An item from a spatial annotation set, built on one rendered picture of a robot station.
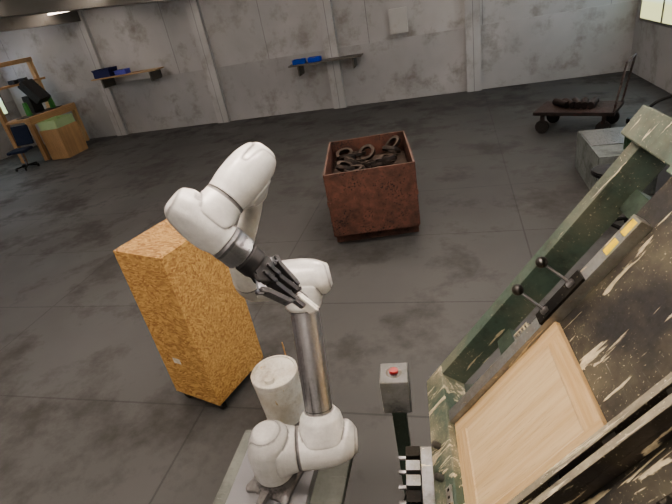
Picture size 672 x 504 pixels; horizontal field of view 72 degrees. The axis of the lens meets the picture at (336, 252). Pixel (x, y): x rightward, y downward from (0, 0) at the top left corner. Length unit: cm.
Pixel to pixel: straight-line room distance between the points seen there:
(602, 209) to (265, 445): 137
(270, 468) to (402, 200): 347
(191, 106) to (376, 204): 893
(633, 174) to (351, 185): 332
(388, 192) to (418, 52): 684
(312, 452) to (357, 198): 336
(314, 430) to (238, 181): 96
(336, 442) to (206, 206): 100
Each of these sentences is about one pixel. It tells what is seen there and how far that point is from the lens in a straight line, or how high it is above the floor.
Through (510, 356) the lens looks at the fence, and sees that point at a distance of 171.
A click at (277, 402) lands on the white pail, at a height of 24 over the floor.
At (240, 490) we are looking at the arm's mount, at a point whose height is 81.
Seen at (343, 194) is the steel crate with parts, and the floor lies 60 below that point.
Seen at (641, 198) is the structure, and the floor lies 166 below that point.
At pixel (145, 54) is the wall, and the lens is 1339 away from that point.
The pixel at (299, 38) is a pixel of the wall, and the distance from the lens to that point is 1169.
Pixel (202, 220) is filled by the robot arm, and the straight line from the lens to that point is 108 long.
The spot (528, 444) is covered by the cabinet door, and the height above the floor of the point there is 115.
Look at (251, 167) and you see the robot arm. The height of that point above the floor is 204.
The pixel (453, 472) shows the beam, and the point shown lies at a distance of 177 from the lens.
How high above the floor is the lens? 235
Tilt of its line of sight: 28 degrees down
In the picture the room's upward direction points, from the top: 11 degrees counter-clockwise
